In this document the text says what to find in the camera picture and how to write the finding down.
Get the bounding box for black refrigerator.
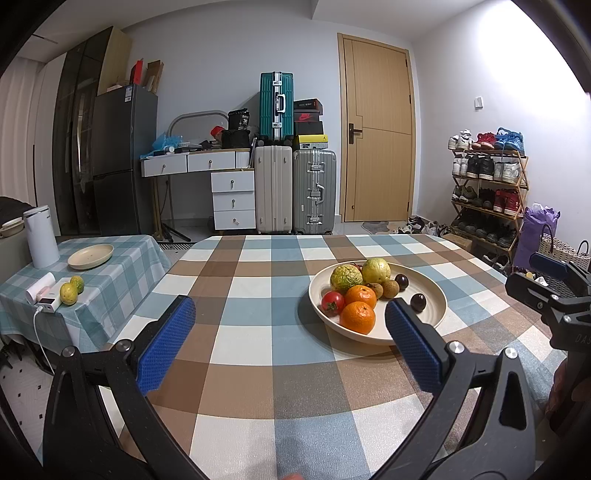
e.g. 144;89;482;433
90;85;157;236

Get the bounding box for smooth yellow-green fruit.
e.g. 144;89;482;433
362;257;392;284

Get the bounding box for beige suitcase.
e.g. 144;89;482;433
254;146;294;234

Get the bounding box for small cream side plate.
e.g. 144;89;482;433
68;244;114;271

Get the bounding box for teal checkered side tablecloth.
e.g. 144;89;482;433
1;235;170;354

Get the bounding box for wooden shoe rack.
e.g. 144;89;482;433
448;127;529;271

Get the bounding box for large cream plate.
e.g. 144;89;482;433
308;262;448;345

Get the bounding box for teal suitcase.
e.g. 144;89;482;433
259;71;294;145

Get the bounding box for stacked shoe boxes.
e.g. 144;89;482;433
294;98;329;150

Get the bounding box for yellow-green fruit on side table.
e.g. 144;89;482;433
59;282;78;306

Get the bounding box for wrinkled yellow-green fruit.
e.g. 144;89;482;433
329;264;363;294

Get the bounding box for wooden door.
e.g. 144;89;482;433
338;33;417;222

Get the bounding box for orange tangerine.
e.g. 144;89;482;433
339;301;376;335
345;285;378;309

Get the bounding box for dark plum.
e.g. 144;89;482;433
410;293;427;313
394;274;409;292

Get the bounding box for white kettle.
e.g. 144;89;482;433
23;205;60;269

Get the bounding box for person's hand on other gripper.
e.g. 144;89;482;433
546;355;590;430

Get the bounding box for white power bank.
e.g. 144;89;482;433
36;277;70;314

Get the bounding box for brown kiwi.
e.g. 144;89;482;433
367;283;384;299
382;279;401;299

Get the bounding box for woven basket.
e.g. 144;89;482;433
538;224;590;273

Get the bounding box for white charging cable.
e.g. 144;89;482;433
32;306;56;377

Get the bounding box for silver grey suitcase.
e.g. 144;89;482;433
294;150;337;235

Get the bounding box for purple bag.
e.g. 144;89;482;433
513;203;560;269

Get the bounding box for checkered brown blue tablecloth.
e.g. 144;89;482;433
119;235;563;479

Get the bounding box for white drawer desk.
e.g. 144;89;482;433
142;148;256;232

